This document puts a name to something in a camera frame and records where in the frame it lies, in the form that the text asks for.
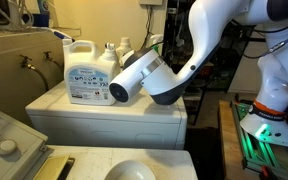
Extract white front-load washing machine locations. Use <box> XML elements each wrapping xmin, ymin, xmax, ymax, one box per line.
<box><xmin>24</xmin><ymin>79</ymin><xmax>189</xmax><ymax>151</ymax></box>

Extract white top-load laundry machine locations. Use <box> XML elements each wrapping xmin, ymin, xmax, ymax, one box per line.
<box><xmin>0</xmin><ymin>109</ymin><xmax>199</xmax><ymax>180</ymax></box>

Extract white bowl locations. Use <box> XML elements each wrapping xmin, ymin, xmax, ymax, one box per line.
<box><xmin>103</xmin><ymin>159</ymin><xmax>158</xmax><ymax>180</ymax></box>

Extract white round machine knob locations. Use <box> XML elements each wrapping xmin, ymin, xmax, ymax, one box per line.
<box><xmin>0</xmin><ymin>138</ymin><xmax>18</xmax><ymax>156</ymax></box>

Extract green spray bottle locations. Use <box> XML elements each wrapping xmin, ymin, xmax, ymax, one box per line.
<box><xmin>147</xmin><ymin>33</ymin><xmax>165</xmax><ymax>55</ymax></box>

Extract tall white plastic bottle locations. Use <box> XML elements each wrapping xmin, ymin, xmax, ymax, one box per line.
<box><xmin>115</xmin><ymin>36</ymin><xmax>134</xmax><ymax>66</ymax></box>

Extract white trigger spray head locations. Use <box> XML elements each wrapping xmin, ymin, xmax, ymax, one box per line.
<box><xmin>103</xmin><ymin>42</ymin><xmax>119</xmax><ymax>63</ymax></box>

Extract large white detergent jug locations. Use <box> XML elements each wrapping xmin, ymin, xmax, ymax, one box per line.
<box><xmin>62</xmin><ymin>38</ymin><xmax>119</xmax><ymax>107</ymax></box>

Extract black metal rack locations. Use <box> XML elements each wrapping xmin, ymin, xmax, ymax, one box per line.
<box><xmin>163</xmin><ymin>0</ymin><xmax>267</xmax><ymax>126</ymax></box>

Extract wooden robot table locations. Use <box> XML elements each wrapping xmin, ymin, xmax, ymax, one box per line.
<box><xmin>218</xmin><ymin>99</ymin><xmax>249</xmax><ymax>180</ymax></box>

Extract blue and white pen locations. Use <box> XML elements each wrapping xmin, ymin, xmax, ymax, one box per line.
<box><xmin>51</xmin><ymin>29</ymin><xmax>67</xmax><ymax>42</ymax></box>

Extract brass lint filter lid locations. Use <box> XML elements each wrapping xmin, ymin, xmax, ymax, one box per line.
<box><xmin>33</xmin><ymin>153</ymin><xmax>76</xmax><ymax>180</ymax></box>

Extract orange table clamp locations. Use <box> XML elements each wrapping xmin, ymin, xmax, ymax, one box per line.
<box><xmin>259</xmin><ymin>165</ymin><xmax>272</xmax><ymax>178</ymax></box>

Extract black hanging power cables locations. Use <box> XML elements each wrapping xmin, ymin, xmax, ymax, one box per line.
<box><xmin>140</xmin><ymin>4</ymin><xmax>155</xmax><ymax>50</ymax></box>

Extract dark wall faucet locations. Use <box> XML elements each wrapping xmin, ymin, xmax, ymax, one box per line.
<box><xmin>42</xmin><ymin>50</ymin><xmax>55</xmax><ymax>63</ymax></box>
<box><xmin>19</xmin><ymin>54</ymin><xmax>36</xmax><ymax>70</ymax></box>

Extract black water hose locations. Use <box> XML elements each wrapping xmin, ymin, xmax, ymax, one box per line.
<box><xmin>29</xmin><ymin>64</ymin><xmax>50</xmax><ymax>93</ymax></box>

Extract green-lit aluminium base frame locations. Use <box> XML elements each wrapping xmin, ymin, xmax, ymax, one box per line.
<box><xmin>230</xmin><ymin>99</ymin><xmax>288</xmax><ymax>180</ymax></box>

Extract white coiled cords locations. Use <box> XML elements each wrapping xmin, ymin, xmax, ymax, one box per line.
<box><xmin>0</xmin><ymin>0</ymin><xmax>36</xmax><ymax>32</ymax></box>

